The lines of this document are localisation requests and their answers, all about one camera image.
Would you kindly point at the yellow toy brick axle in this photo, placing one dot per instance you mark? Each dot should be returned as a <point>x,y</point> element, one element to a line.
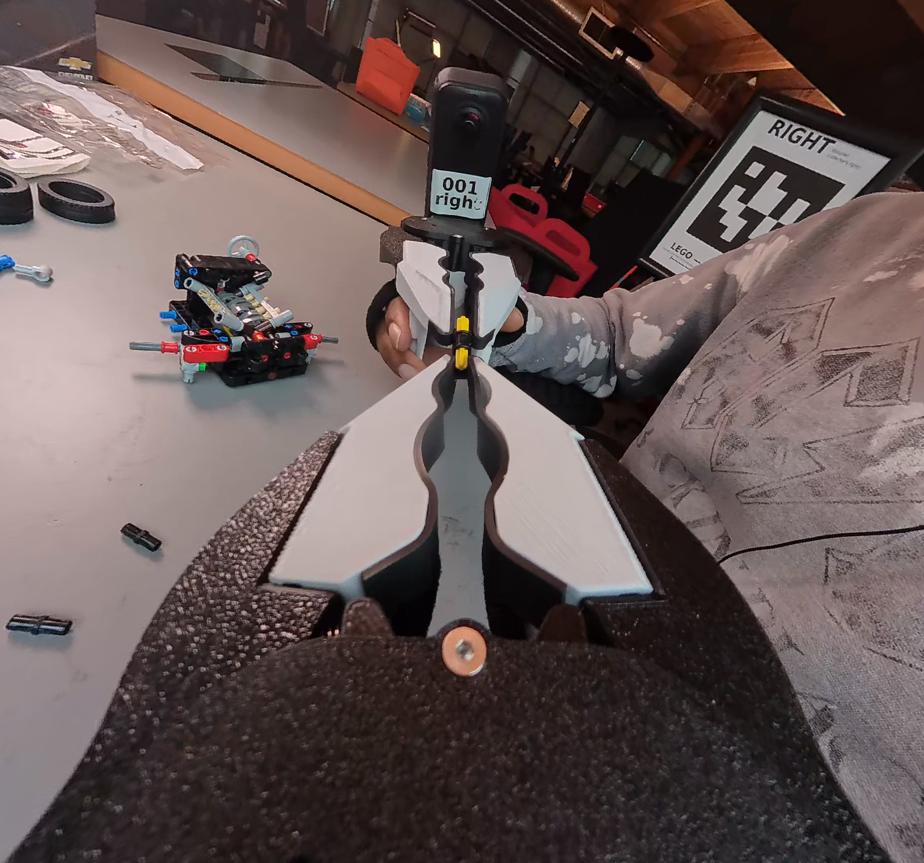
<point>462,322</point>

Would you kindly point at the person's right hand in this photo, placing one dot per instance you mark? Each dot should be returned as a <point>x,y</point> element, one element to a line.
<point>397,336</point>

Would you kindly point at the toy car set box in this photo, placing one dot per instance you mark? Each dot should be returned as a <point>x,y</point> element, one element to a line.
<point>43,4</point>

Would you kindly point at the clear plastic bag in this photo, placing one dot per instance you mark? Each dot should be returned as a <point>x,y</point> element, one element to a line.
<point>130,123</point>

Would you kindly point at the black toy tyre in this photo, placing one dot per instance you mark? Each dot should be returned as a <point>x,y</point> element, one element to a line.
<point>76,200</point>
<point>14,195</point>

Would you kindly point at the grey toy brick link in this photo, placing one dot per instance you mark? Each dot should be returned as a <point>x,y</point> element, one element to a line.
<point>32,272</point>

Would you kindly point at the orange plastic barrier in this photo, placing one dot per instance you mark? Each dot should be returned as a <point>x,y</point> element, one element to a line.
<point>386,76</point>

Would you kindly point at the black toy brick pin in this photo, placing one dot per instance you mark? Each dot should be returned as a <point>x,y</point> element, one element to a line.
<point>38,625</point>
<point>141,537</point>

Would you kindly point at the grey desk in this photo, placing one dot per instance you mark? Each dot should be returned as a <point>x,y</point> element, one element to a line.
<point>252,459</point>

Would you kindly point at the person's right forearm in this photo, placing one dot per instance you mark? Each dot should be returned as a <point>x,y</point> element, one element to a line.
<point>577,336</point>

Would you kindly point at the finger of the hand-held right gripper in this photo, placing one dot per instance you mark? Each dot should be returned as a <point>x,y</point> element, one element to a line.
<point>498,300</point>
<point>422,286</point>

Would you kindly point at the person's grey sweatshirt torso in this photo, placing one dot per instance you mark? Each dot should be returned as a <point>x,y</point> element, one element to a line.
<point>830,516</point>

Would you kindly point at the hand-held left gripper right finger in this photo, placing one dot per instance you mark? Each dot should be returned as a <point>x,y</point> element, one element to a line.
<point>563,502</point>

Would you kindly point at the grey table with wooden edge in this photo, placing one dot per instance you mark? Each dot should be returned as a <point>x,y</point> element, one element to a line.
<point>325,127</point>

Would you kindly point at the white marker sign board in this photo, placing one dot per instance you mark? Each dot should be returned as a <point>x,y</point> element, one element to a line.
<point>765,177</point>

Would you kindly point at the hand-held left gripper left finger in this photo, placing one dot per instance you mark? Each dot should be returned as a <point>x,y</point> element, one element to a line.
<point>361,502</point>

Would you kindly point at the toy brick car chassis assembly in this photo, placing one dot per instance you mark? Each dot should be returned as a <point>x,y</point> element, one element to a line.
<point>231,322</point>

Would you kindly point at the white sticker sheets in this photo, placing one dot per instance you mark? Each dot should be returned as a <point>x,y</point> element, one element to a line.
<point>36,148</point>

